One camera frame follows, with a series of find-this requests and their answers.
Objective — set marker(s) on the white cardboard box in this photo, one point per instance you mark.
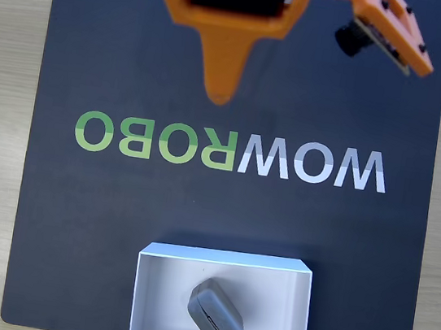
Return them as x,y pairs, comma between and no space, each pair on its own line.
170,289

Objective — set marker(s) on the dark blue WOWROBO mat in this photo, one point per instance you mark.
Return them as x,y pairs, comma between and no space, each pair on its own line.
96,53

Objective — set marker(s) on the grey square USB case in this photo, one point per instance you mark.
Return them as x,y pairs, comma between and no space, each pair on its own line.
215,316

